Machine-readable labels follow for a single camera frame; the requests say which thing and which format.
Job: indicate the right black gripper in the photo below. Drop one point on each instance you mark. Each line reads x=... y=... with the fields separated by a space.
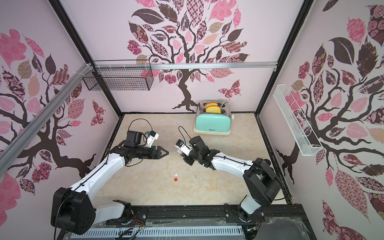
x=192 y=154

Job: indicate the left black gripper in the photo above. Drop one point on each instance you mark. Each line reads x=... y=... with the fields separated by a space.
x=157 y=153

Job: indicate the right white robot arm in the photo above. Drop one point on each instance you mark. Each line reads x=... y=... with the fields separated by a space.
x=261 y=180

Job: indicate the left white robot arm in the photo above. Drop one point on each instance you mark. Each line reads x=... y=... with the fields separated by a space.
x=72 y=209

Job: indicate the mint green toaster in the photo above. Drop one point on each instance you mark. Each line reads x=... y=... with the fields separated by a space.
x=213 y=124

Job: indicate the toast slice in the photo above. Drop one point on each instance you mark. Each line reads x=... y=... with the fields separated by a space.
x=214 y=109

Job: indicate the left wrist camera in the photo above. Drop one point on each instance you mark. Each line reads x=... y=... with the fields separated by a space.
x=151 y=137

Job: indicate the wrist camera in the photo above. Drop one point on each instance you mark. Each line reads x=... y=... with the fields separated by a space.
x=182 y=148
x=151 y=137

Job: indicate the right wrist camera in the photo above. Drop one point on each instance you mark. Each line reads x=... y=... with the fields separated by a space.
x=182 y=148

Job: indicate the black wire basket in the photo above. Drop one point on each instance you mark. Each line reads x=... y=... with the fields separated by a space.
x=130 y=75

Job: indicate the white slotted cable duct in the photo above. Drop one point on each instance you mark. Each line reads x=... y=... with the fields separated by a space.
x=160 y=232

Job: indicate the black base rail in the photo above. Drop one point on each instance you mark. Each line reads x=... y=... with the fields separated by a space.
x=277 y=222

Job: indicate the aluminium rail back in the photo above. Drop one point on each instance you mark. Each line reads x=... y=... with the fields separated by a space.
x=180 y=66

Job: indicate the aluminium rail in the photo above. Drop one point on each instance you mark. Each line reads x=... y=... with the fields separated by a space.
x=180 y=66
x=15 y=148

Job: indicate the black corner frame post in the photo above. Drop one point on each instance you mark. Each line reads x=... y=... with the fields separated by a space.
x=65 y=20

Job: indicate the aluminium rail left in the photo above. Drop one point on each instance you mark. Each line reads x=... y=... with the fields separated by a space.
x=15 y=148

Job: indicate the black right corner post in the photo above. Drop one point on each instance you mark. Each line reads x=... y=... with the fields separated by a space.
x=299 y=22

